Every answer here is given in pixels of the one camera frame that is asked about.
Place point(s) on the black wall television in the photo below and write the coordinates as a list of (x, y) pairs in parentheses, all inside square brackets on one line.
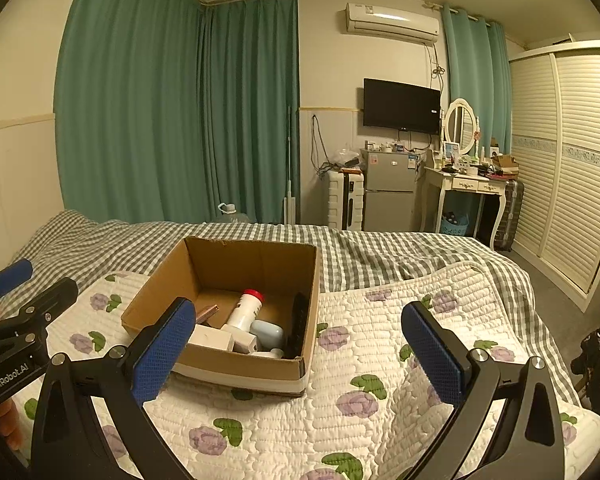
[(402, 105)]

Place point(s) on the black remote control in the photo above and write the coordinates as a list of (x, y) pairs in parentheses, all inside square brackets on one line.
[(297, 325)]

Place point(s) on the white mop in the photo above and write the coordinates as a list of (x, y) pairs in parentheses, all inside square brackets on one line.
[(289, 200)]

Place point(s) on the silver fridge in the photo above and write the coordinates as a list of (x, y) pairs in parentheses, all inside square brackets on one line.
[(390, 190)]

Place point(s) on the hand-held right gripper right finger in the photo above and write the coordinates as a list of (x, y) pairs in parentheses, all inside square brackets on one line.
[(432, 355)]

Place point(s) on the wide green curtain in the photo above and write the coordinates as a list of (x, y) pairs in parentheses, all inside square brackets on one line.
[(130, 100)]

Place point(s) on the clear water jug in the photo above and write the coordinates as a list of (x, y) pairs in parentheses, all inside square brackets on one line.
[(232, 215)]

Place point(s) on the person's left hand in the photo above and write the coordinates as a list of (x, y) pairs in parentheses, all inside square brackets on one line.
[(10, 425)]

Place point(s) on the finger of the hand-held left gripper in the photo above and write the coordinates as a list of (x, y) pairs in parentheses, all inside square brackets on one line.
[(10, 275), (55, 295)]

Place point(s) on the white dressing table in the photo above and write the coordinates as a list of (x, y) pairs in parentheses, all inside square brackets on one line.
[(465, 183)]

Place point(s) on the white louvred wardrobe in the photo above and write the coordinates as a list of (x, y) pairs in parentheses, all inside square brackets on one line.
[(570, 170)]

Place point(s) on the narrow green curtain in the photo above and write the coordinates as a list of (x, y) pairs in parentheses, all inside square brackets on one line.
[(475, 80)]

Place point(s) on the small white box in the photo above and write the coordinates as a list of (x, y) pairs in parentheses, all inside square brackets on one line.
[(210, 337)]

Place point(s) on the pink patterned box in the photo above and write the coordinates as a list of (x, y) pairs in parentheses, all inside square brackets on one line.
[(207, 312)]

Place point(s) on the silver suitcase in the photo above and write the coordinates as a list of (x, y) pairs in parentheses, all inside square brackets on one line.
[(510, 212)]

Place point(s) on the white air conditioner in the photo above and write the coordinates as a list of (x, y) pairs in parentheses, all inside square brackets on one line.
[(392, 22)]

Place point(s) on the grey checked bedsheet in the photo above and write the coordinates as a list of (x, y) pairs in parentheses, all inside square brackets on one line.
[(370, 245)]

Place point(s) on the oval white mirror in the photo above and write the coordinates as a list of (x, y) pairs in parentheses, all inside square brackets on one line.
[(461, 122)]

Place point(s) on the white floral quilt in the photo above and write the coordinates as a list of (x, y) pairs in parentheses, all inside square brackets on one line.
[(380, 320)]

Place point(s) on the white plastic bottle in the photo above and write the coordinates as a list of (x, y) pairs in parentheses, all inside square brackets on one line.
[(245, 342)]

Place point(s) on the small photo frame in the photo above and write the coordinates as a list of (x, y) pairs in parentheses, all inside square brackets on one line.
[(450, 148)]

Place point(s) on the white suitcase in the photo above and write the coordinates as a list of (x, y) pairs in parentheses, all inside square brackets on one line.
[(345, 200)]

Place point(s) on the small cardboard box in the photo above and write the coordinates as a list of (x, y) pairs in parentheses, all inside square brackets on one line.
[(505, 162)]

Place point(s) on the white bottle with red cap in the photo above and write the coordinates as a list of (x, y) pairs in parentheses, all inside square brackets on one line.
[(245, 310)]

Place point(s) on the blue basket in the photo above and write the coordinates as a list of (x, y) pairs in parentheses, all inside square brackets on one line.
[(454, 225)]

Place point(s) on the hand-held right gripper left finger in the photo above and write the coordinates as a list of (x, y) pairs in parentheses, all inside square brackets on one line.
[(160, 355)]

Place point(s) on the light blue case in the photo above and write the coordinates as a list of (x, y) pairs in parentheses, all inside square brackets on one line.
[(267, 332)]

